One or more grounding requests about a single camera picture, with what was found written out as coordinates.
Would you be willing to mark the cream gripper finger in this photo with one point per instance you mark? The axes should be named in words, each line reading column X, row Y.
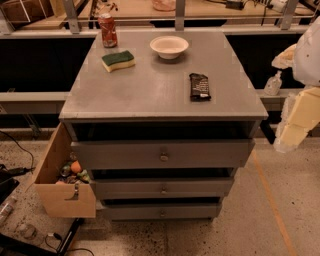
column 284, row 59
column 300, row 114

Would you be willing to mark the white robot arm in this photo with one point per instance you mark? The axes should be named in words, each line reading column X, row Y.
column 306, row 63

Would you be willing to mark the white paper bowl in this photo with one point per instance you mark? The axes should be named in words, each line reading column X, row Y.
column 169, row 47

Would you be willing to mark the clear sanitizer bottle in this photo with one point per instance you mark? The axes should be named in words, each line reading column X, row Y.
column 273, row 84

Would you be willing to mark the middle grey drawer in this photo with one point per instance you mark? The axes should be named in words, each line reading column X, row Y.
column 161, row 188

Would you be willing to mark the grey drawer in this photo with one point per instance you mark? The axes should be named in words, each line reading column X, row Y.
column 163, row 154
column 167, row 211
column 161, row 188

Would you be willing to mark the grey drawer cabinet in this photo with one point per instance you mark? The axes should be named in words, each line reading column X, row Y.
column 151, row 102

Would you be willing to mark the bottom grey drawer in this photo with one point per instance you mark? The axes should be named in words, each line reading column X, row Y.
column 167, row 211

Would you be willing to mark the green yellow sponge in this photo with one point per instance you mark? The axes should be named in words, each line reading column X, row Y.
column 120, row 60

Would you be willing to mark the red soda can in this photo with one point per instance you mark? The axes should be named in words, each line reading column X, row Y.
column 108, row 30

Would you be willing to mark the top grey drawer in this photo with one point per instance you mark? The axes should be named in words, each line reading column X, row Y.
column 163, row 154

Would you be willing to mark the orange fruit in bin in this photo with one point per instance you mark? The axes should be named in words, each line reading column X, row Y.
column 76, row 167

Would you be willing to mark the wooden side bin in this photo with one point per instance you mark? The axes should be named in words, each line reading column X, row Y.
column 61, row 200

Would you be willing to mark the metal guard railing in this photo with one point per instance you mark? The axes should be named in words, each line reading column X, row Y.
column 79, row 16

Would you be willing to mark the clear plastic bottle on floor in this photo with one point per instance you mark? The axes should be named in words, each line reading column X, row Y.
column 6, row 208

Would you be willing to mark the black floor equipment base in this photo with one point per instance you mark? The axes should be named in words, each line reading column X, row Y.
column 27, row 239

